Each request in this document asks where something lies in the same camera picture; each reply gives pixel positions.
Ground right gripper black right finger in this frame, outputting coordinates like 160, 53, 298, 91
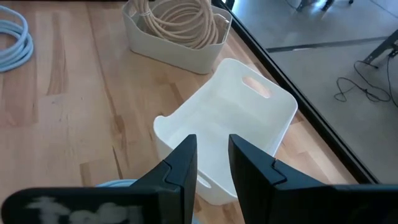
228, 134, 334, 224

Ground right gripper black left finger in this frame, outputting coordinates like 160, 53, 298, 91
129, 134, 199, 224

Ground light blue cable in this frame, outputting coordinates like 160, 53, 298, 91
0, 5, 34, 73
95, 179, 137, 188

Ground beige cable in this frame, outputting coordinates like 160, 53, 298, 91
132, 0, 175, 35
146, 0, 230, 50

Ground white plastic bin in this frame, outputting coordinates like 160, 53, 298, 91
153, 58, 299, 206

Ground beige plastic bin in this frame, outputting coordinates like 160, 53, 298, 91
121, 0, 233, 75

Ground black metal stand leg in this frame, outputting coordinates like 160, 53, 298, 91
363, 29, 398, 65

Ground black furniture legs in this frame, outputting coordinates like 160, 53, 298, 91
295, 0, 355, 12

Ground black floor cable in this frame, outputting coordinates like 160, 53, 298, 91
334, 58, 398, 108

